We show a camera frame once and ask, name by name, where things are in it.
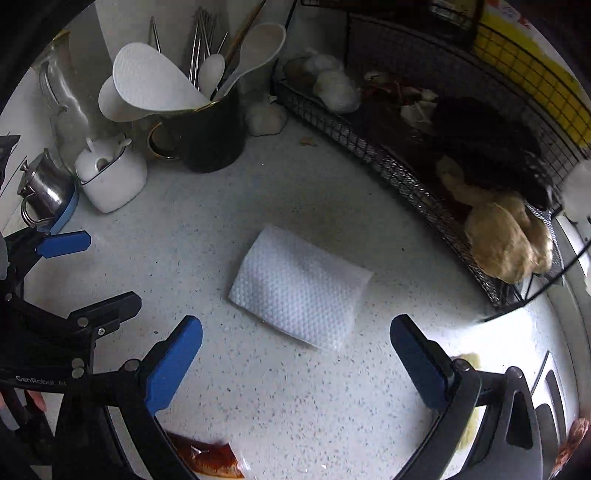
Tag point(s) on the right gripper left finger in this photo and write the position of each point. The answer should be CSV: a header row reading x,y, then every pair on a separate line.
x,y
168,362

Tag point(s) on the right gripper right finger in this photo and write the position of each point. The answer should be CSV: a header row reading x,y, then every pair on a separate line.
x,y
429,367

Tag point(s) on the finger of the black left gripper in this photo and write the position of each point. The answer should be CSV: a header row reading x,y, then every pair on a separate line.
x,y
27,321
27,246

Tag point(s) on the dark red sauce packet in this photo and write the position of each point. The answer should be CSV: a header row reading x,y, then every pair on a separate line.
x,y
212,460

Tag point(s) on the white paper towel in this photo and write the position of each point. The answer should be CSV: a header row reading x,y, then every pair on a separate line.
x,y
299,289

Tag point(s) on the person left hand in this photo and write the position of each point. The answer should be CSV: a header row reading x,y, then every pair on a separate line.
x,y
23,409

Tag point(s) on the small steel pitcher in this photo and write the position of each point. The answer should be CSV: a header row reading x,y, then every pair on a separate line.
x,y
49,195

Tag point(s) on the white condiment jar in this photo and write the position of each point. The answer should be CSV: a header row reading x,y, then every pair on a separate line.
x,y
111,172

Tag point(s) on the ginger root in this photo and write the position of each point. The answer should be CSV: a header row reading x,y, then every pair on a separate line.
x,y
507,241

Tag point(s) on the white rice paddle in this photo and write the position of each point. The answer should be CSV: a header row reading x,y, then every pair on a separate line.
x,y
146,79

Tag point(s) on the black utensil holder cup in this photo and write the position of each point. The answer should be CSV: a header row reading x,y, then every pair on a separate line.
x,y
206,140

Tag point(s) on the garlic bulb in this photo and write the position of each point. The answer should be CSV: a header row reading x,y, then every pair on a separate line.
x,y
265,119

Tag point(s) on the white serving spoon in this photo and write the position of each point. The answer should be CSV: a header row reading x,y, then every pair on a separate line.
x,y
261,45

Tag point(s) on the yellow detergent bag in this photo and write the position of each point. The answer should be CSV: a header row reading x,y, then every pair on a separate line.
x,y
509,42

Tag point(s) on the black wire rack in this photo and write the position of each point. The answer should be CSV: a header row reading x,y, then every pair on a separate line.
x,y
445,99

